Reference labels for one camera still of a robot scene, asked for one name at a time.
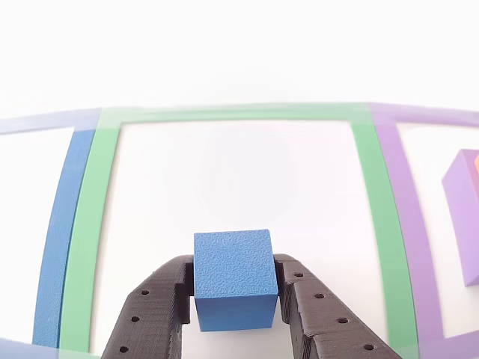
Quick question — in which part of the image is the small blue cube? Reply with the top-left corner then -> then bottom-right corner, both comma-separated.
192,228 -> 281,333

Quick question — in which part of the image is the purple tape square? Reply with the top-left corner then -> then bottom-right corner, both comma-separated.
368,102 -> 479,359

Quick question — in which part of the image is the green tape square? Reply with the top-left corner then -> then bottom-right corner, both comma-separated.
58,102 -> 420,359

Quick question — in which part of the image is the blue tape square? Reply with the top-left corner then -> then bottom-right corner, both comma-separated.
0,108 -> 103,359

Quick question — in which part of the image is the large purple block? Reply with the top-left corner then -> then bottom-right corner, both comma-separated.
441,148 -> 479,289

